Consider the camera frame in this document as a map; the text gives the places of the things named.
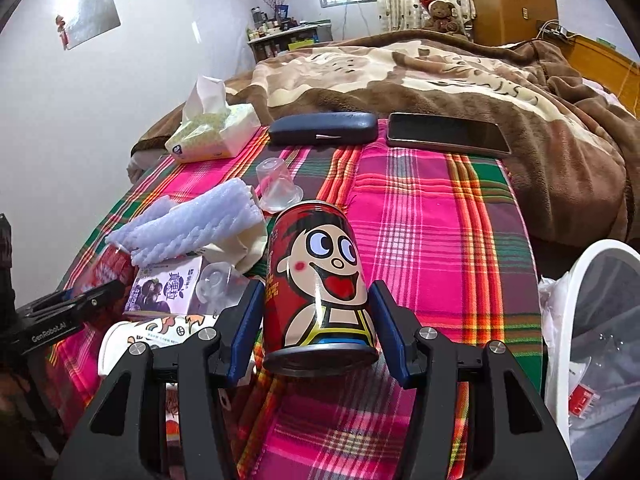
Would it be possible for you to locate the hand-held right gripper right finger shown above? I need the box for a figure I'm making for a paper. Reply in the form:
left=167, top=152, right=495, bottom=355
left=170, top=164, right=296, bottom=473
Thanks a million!
left=367, top=280, right=578, bottom=480

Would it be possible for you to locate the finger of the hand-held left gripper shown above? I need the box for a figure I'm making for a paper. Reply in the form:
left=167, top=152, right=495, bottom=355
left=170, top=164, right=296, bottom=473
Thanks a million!
left=60, top=279, right=124, bottom=313

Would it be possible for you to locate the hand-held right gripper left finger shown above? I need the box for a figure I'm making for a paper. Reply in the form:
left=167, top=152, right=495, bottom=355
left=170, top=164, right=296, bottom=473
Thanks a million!
left=52, top=279, right=266, bottom=480

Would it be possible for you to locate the red white snack packet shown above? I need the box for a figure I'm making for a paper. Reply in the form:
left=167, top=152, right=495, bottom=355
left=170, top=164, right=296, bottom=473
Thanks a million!
left=85, top=247, right=136, bottom=296

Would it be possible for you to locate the cartoon print paper cup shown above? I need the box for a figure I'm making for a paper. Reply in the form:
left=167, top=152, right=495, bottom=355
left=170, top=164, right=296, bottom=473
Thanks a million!
left=97, top=314, right=221, bottom=378

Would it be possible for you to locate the red cartoon face drink can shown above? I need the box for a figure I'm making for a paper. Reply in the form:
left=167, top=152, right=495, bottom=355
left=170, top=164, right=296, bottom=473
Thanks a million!
left=262, top=199, right=381, bottom=375

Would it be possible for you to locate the white round trash bin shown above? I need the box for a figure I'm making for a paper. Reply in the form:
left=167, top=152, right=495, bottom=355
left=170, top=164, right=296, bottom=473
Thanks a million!
left=537, top=239, right=640, bottom=461

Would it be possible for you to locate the clear plastic cup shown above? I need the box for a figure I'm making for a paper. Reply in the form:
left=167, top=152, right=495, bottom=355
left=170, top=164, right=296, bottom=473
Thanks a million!
left=255, top=157, right=305, bottom=213
left=195, top=261, right=246, bottom=317

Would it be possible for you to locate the purple drink carton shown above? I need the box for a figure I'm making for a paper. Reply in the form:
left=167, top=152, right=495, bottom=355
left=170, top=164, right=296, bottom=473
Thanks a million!
left=122, top=255, right=205, bottom=318

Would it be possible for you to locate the cream crumpled paper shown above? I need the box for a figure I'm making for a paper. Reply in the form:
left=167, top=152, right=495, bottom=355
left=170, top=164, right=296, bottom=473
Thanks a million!
left=200, top=220, right=269, bottom=276

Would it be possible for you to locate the pink plaid bed sheet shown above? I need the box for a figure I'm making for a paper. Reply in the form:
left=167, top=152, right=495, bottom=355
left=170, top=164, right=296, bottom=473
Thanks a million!
left=47, top=120, right=546, bottom=480

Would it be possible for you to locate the clear plastic bin liner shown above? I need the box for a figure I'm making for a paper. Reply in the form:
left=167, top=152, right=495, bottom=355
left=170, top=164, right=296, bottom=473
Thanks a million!
left=539, top=270, right=640, bottom=441

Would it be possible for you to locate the soft tissue pack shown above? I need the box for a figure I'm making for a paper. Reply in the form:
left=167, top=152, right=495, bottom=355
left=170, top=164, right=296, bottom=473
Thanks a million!
left=165, top=74, right=262, bottom=163

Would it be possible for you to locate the small red white wrapper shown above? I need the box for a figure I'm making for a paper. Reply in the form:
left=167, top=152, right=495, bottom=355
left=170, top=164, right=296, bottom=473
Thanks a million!
left=570, top=365, right=601, bottom=416

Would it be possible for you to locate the black smartphone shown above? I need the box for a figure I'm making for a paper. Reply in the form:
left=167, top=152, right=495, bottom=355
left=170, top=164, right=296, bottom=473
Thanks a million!
left=386, top=112, right=512, bottom=157

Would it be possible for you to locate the dark blue glasses case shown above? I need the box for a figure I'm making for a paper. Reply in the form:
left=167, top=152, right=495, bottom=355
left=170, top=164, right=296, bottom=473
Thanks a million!
left=268, top=113, right=379, bottom=148

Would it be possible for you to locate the brown cream fleece blanket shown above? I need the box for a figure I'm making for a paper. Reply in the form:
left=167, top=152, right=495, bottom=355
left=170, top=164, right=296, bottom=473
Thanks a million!
left=131, top=30, right=640, bottom=246

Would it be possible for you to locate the cluttered side table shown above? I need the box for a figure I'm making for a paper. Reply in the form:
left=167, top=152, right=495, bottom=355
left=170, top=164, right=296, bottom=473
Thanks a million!
left=246, top=20, right=335, bottom=63

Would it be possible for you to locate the group of bottles and jars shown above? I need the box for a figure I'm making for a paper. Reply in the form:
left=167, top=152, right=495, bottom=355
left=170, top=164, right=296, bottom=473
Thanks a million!
left=247, top=5, right=321, bottom=41

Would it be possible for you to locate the brown teddy bear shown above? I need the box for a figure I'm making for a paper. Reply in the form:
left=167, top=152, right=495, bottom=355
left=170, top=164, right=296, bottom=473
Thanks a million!
left=419, top=0, right=473, bottom=38

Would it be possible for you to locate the wooden headboard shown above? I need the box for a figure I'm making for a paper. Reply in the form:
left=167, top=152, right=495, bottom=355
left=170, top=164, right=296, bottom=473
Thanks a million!
left=565, top=34, right=640, bottom=121

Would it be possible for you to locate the silver wall poster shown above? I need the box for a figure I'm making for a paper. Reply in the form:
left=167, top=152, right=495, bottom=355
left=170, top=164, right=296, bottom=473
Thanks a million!
left=55, top=0, right=122, bottom=52

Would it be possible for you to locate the charger with cables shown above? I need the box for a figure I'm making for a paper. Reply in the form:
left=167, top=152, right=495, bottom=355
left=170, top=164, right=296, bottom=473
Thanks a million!
left=537, top=19, right=569, bottom=41

